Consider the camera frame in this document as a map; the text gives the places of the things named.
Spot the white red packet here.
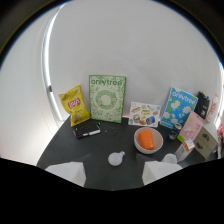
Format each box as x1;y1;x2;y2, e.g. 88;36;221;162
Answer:
205;94;220;124

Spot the beige drawer box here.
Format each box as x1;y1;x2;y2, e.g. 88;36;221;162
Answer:
193;122;220;160

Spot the green onlytree box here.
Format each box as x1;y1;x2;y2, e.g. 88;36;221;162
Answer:
88;74;127;124

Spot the small dark jar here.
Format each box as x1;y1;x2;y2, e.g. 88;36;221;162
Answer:
168;130;178;141

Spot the yellow chips bag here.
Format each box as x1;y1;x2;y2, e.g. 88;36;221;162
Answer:
58;84;91;128

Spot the white cup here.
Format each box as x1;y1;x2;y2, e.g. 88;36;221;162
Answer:
162;153;178;165

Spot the white light bulb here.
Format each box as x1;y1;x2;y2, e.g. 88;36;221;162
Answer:
107;150;126;167

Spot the blue onlytree box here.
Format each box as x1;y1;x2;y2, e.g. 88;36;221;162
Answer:
159;86;199;130

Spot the pink box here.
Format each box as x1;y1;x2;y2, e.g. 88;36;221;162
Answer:
176;111;205;143

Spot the black bag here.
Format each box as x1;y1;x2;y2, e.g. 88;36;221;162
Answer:
194;91;211;120

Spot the white food picture card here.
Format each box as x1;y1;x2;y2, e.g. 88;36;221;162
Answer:
128;101;162;128

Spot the small white orange box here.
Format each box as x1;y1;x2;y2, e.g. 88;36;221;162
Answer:
174;139;196;163

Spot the beige bowl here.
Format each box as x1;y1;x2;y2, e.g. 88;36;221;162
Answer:
133;126;164;155

